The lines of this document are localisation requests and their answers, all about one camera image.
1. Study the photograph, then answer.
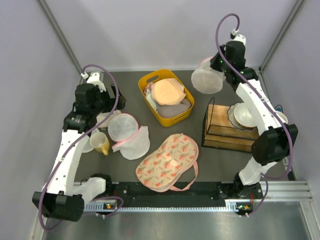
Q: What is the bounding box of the white pink-trimmed mesh laundry bag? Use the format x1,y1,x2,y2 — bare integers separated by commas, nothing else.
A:
191,56,226,94

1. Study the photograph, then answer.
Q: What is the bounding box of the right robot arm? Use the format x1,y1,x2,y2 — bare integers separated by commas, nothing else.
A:
210,40,298,198

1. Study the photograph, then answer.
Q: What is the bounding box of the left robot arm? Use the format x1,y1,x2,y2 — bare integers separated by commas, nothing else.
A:
32,82,126,230

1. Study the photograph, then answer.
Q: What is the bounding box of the peach padded bra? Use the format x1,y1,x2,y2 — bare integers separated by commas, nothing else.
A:
151,78,186,105

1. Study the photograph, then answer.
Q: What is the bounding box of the empty pink-trimmed mesh laundry bag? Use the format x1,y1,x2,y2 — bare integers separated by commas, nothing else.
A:
107,113,150,160

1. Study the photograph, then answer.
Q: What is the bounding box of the tulip print bra bag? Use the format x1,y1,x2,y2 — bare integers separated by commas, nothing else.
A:
135,133,199,193

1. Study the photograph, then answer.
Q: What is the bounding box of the yellow mug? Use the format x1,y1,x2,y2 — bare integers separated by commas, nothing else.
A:
89,132,110,156

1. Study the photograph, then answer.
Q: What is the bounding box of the white saucer plate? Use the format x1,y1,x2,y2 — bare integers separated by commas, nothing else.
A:
82,137,94,153

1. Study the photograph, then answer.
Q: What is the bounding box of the scalloped white plate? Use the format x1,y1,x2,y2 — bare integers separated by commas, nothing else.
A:
227,102,241,128

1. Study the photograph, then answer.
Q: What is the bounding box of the white ceramic bowl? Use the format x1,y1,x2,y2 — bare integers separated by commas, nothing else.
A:
233,103,257,129

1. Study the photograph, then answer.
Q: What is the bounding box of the white garment in basket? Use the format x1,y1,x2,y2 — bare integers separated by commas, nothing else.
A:
145,89,158,113

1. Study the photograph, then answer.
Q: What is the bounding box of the yellow plastic basket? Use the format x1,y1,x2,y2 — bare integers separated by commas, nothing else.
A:
138,69,195,127

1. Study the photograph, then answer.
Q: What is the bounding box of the grey garment in basket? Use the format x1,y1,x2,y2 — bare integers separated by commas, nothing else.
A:
156,98,191,119

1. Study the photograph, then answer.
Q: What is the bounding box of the blue paper cup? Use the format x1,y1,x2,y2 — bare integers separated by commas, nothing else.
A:
275,104,289,124

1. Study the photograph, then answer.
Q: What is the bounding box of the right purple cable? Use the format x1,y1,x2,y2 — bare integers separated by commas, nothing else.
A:
215,14,294,218

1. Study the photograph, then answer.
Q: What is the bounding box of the purple cable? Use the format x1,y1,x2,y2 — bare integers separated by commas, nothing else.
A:
215,14,294,218
37,64,125,231

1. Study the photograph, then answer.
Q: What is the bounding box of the black wire wooden rack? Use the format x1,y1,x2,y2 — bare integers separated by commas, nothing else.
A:
201,98,259,153

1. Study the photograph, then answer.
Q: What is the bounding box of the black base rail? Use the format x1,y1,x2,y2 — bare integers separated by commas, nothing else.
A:
109,181,235,208

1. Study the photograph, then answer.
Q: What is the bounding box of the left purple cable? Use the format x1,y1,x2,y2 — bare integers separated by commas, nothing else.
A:
37,64,125,231

